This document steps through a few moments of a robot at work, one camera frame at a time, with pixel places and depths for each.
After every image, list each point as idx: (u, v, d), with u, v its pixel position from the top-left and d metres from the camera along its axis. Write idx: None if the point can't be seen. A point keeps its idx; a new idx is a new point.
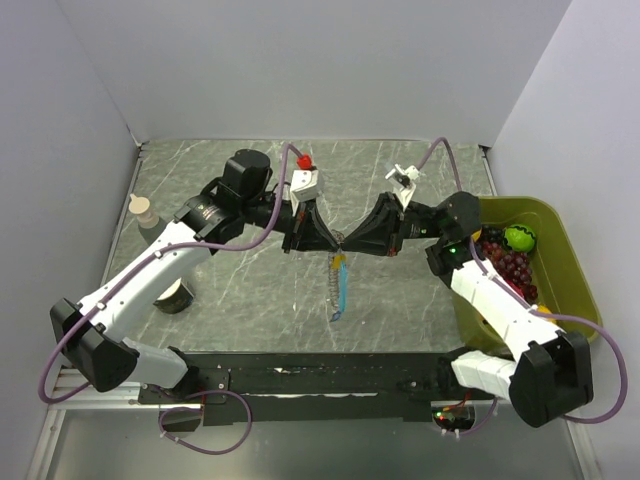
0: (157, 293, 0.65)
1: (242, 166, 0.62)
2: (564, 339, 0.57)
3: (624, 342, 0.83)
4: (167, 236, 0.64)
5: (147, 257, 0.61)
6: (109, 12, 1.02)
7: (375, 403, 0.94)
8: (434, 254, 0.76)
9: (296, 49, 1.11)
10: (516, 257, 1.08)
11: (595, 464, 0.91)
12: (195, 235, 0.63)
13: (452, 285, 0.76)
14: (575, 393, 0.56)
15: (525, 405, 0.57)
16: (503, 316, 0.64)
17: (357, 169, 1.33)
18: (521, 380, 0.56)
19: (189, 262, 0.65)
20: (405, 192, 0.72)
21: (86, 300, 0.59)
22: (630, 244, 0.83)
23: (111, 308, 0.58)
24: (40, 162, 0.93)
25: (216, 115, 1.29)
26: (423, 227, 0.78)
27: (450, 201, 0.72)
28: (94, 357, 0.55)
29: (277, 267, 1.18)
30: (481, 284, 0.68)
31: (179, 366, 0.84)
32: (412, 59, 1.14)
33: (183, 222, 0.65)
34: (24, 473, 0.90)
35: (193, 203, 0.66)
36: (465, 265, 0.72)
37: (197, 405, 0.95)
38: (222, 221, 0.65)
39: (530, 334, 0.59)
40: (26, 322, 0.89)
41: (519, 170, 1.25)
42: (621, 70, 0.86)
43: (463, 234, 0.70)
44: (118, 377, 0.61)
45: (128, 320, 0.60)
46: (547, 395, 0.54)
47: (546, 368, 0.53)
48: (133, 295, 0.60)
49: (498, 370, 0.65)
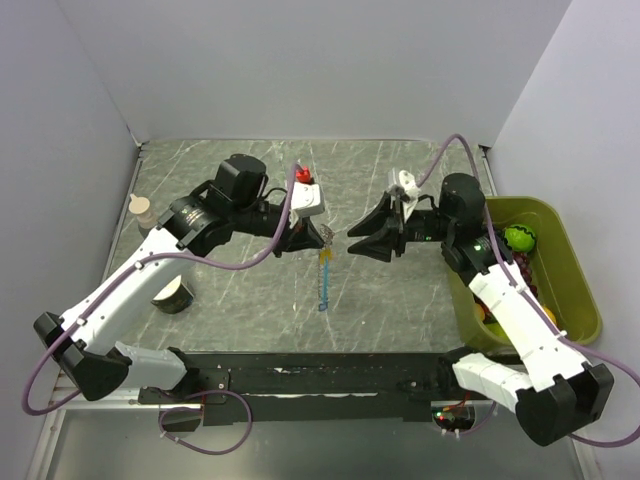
0: (143, 303, 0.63)
1: (238, 169, 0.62)
2: (590, 375, 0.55)
3: (624, 343, 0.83)
4: (149, 244, 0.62)
5: (127, 269, 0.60)
6: (109, 13, 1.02)
7: (375, 403, 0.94)
8: (449, 245, 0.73)
9: (296, 49, 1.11)
10: (516, 257, 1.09)
11: (596, 465, 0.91)
12: (178, 243, 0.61)
13: (470, 285, 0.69)
14: (585, 417, 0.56)
15: (535, 428, 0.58)
16: (528, 338, 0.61)
17: (357, 169, 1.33)
18: (534, 404, 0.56)
19: (173, 269, 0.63)
20: (406, 207, 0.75)
21: (68, 314, 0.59)
22: (631, 245, 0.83)
23: (91, 324, 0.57)
24: (41, 163, 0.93)
25: (217, 115, 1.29)
26: (427, 234, 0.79)
27: (446, 179, 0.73)
28: (75, 372, 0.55)
29: (277, 268, 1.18)
30: (507, 297, 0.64)
31: (178, 368, 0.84)
32: (413, 59, 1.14)
33: (166, 228, 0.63)
34: (24, 473, 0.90)
35: (177, 205, 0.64)
36: (491, 270, 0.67)
37: (197, 405, 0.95)
38: (207, 225, 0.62)
39: (557, 365, 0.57)
40: (27, 322, 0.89)
41: (519, 170, 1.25)
42: (621, 70, 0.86)
43: (465, 205, 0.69)
44: (109, 385, 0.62)
45: (111, 333, 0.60)
46: (559, 423, 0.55)
47: (568, 407, 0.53)
48: (114, 309, 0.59)
49: (503, 381, 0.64)
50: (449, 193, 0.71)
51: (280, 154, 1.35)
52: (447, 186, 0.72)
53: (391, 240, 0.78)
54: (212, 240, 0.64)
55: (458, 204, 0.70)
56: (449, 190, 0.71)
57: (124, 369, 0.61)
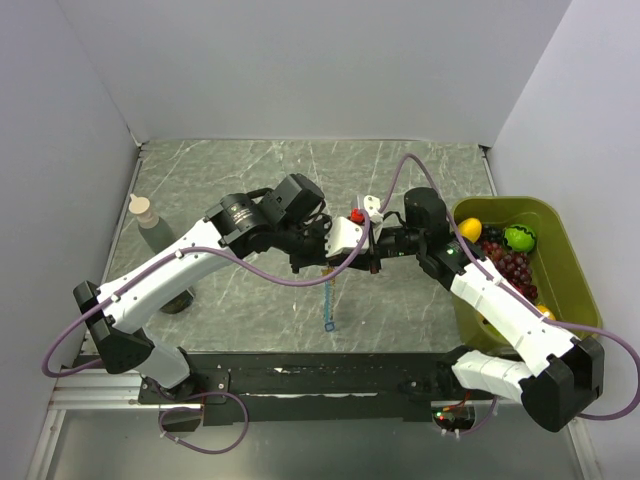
0: (178, 289, 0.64)
1: (301, 186, 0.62)
2: (580, 348, 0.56)
3: (623, 343, 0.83)
4: (194, 235, 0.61)
5: (168, 255, 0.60)
6: (109, 13, 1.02)
7: (375, 403, 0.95)
8: (423, 254, 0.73)
9: (295, 49, 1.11)
10: (516, 257, 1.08)
11: (596, 465, 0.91)
12: (221, 242, 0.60)
13: (452, 288, 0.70)
14: (587, 394, 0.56)
15: (541, 413, 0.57)
16: (514, 325, 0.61)
17: (357, 169, 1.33)
18: (536, 389, 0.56)
19: (212, 264, 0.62)
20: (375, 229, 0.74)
21: (106, 286, 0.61)
22: (630, 245, 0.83)
23: (123, 301, 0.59)
24: (41, 163, 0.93)
25: (217, 116, 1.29)
26: (400, 250, 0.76)
27: (408, 194, 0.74)
28: (100, 344, 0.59)
29: (277, 267, 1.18)
30: (488, 291, 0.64)
31: (182, 370, 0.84)
32: (414, 59, 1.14)
33: (213, 221, 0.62)
34: (24, 473, 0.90)
35: (227, 201, 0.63)
36: (467, 270, 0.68)
37: (197, 405, 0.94)
38: (252, 227, 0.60)
39: (547, 346, 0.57)
40: (26, 321, 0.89)
41: (518, 171, 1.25)
42: (621, 70, 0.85)
43: (429, 215, 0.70)
44: (130, 362, 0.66)
45: (141, 313, 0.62)
46: (563, 403, 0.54)
47: (566, 383, 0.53)
48: (147, 292, 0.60)
49: (504, 374, 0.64)
50: (412, 207, 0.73)
51: (280, 154, 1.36)
52: (409, 200, 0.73)
53: (366, 259, 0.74)
54: (255, 242, 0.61)
55: (422, 214, 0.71)
56: (411, 203, 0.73)
57: (146, 350, 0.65)
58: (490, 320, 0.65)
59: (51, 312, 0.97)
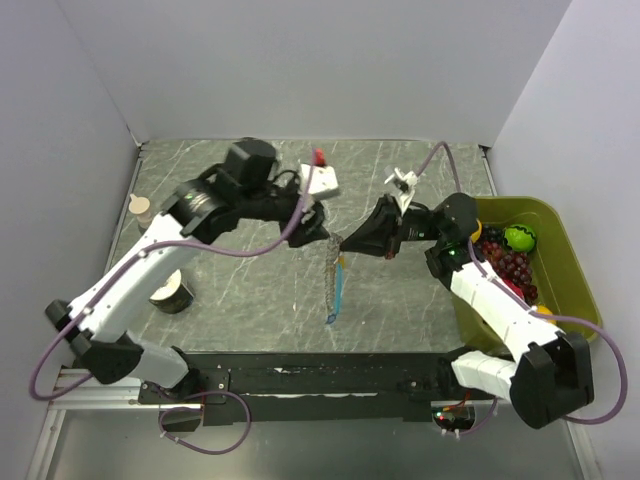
0: (150, 289, 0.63)
1: (246, 151, 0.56)
2: (564, 340, 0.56)
3: (623, 342, 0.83)
4: (154, 231, 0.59)
5: (131, 257, 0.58)
6: (110, 13, 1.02)
7: (375, 403, 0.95)
8: (435, 257, 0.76)
9: (295, 49, 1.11)
10: (516, 257, 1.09)
11: (595, 465, 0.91)
12: (182, 232, 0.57)
13: (452, 287, 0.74)
14: (573, 389, 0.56)
15: (525, 404, 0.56)
16: (503, 317, 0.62)
17: (357, 169, 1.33)
18: (520, 378, 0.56)
19: (179, 256, 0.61)
20: (404, 198, 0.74)
21: (77, 301, 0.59)
22: (631, 245, 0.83)
23: (98, 313, 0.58)
24: (41, 163, 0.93)
25: (217, 115, 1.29)
26: (420, 230, 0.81)
27: (447, 201, 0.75)
28: (84, 361, 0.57)
29: (277, 267, 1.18)
30: (481, 287, 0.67)
31: (180, 366, 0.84)
32: (414, 59, 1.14)
33: (171, 214, 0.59)
34: (24, 474, 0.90)
35: (182, 190, 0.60)
36: (465, 268, 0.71)
37: (197, 405, 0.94)
38: (212, 211, 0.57)
39: (530, 335, 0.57)
40: (28, 321, 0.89)
41: (518, 170, 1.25)
42: (622, 69, 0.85)
43: (458, 233, 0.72)
44: (120, 369, 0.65)
45: (118, 320, 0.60)
46: (547, 396, 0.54)
47: (547, 369, 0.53)
48: (119, 298, 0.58)
49: (499, 371, 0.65)
50: (447, 214, 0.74)
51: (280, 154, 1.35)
52: (446, 208, 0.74)
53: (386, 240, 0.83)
54: (219, 225, 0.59)
55: (450, 225, 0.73)
56: (448, 211, 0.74)
57: (135, 353, 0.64)
58: (484, 316, 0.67)
59: None
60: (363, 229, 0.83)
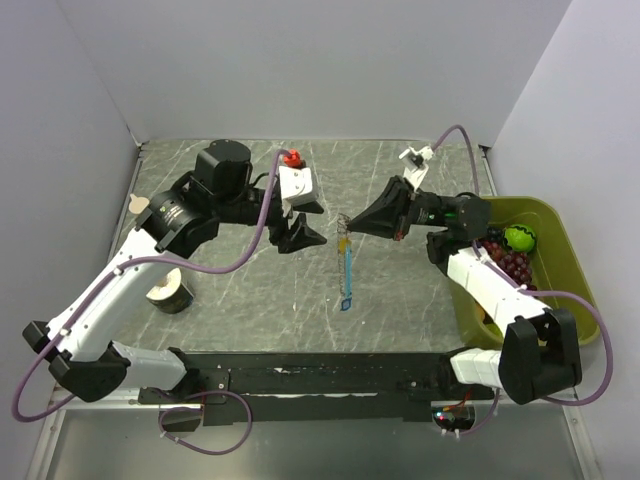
0: (129, 307, 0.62)
1: (216, 158, 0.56)
2: (551, 316, 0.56)
3: (623, 342, 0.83)
4: (128, 247, 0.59)
5: (107, 275, 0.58)
6: (110, 12, 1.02)
7: (374, 403, 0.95)
8: (436, 247, 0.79)
9: (295, 49, 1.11)
10: (516, 257, 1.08)
11: (595, 464, 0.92)
12: (157, 246, 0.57)
13: (448, 274, 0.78)
14: (558, 366, 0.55)
15: (511, 380, 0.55)
16: (493, 296, 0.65)
17: (357, 169, 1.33)
18: (507, 352, 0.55)
19: (156, 272, 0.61)
20: (418, 172, 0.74)
21: (54, 323, 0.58)
22: (630, 244, 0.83)
23: (75, 334, 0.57)
24: (41, 163, 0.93)
25: (217, 115, 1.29)
26: (430, 213, 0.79)
27: (463, 205, 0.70)
28: (65, 382, 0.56)
29: (277, 267, 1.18)
30: (474, 268, 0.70)
31: (178, 369, 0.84)
32: (414, 59, 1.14)
33: (145, 228, 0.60)
34: (24, 474, 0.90)
35: (156, 202, 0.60)
36: (459, 252, 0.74)
37: (197, 405, 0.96)
38: (187, 223, 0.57)
39: (518, 309, 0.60)
40: (28, 320, 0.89)
41: (518, 170, 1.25)
42: (622, 69, 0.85)
43: (467, 238, 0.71)
44: (106, 387, 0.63)
45: (98, 339, 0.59)
46: (532, 369, 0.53)
47: (531, 341, 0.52)
48: (97, 317, 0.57)
49: (492, 357, 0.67)
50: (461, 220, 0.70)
51: None
52: (461, 215, 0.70)
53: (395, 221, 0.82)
54: (195, 237, 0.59)
55: (460, 228, 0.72)
56: (462, 217, 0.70)
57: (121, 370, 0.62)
58: (476, 298, 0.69)
59: (51, 312, 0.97)
60: (374, 207, 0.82)
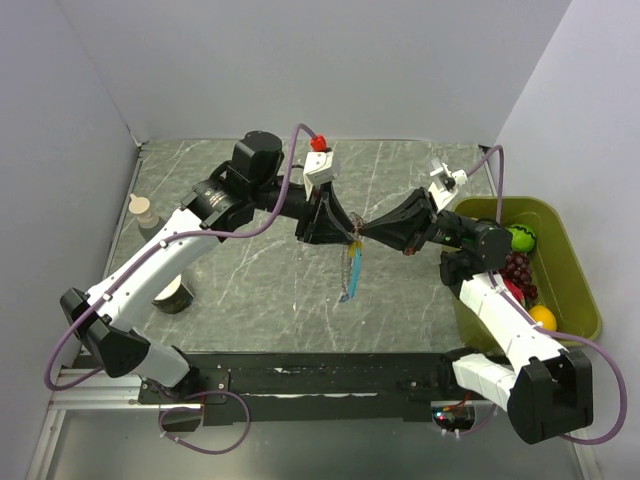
0: (167, 282, 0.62)
1: (252, 148, 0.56)
2: (566, 358, 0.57)
3: (623, 343, 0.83)
4: (173, 224, 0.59)
5: (153, 247, 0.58)
6: (110, 14, 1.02)
7: (375, 403, 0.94)
8: (448, 268, 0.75)
9: (293, 49, 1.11)
10: (516, 257, 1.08)
11: (596, 465, 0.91)
12: (202, 224, 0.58)
13: (460, 295, 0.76)
14: (571, 411, 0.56)
15: (522, 421, 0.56)
16: (507, 330, 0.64)
17: (357, 169, 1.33)
18: (522, 393, 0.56)
19: (198, 250, 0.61)
20: (447, 194, 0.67)
21: (94, 290, 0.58)
22: (630, 244, 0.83)
23: (116, 300, 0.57)
24: (41, 163, 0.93)
25: (216, 116, 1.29)
26: (447, 234, 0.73)
27: (483, 236, 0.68)
28: (101, 347, 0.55)
29: (277, 267, 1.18)
30: (489, 297, 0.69)
31: (180, 367, 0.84)
32: (413, 60, 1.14)
33: (190, 209, 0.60)
34: (24, 474, 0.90)
35: (200, 188, 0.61)
36: (474, 277, 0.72)
37: (197, 405, 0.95)
38: (230, 208, 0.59)
39: (532, 350, 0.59)
40: (27, 320, 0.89)
41: (518, 170, 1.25)
42: (622, 69, 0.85)
43: (483, 268, 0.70)
44: (130, 363, 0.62)
45: (136, 310, 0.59)
46: (543, 410, 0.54)
47: (543, 384, 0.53)
48: (138, 285, 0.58)
49: (499, 380, 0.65)
50: (478, 248, 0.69)
51: None
52: (479, 245, 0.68)
53: (409, 239, 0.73)
54: (235, 222, 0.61)
55: (476, 257, 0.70)
56: (479, 246, 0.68)
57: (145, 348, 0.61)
58: (489, 327, 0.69)
59: (52, 312, 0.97)
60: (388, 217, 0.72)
